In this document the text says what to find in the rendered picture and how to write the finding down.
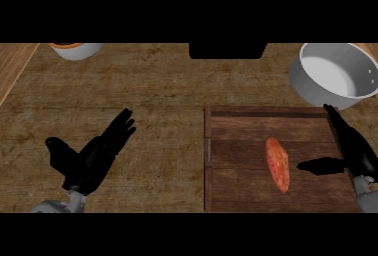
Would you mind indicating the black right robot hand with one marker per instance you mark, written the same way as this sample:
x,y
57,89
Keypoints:
x,y
354,146

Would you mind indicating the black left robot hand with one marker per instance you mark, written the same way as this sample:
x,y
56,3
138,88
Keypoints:
x,y
96,156

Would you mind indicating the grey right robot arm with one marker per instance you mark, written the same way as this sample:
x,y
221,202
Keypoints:
x,y
366,195

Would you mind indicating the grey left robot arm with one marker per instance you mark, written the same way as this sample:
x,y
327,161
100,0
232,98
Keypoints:
x,y
60,204

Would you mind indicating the orange sweet potato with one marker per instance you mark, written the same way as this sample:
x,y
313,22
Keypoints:
x,y
277,164

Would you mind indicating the brown wooden tray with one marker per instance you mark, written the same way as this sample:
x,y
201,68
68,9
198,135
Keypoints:
x,y
274,160

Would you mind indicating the grey metal pot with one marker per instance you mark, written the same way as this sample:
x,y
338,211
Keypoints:
x,y
333,75

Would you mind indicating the pale wooden board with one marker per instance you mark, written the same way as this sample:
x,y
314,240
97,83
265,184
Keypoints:
x,y
14,66

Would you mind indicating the white cup with orange contents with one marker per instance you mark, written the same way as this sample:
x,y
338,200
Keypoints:
x,y
75,50

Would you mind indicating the black block appliance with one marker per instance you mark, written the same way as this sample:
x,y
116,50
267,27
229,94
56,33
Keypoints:
x,y
227,50

